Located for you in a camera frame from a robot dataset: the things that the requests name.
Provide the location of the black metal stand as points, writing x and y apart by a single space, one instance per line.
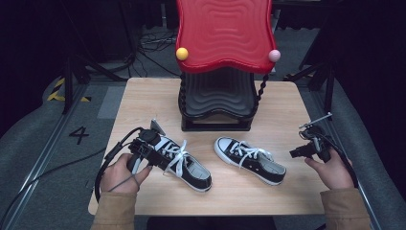
322 80
68 83

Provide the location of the person's left hand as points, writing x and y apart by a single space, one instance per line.
121 175

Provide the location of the yellow black floor tape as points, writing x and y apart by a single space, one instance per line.
57 92

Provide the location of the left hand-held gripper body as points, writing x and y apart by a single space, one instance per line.
143 140

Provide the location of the red and black shoe rack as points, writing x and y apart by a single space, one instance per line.
225 41

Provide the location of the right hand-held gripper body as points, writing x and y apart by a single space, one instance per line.
316 143

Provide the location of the black white canvas sneaker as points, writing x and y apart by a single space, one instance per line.
252 159
191 169

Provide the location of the person's right hand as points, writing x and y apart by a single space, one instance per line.
333 174

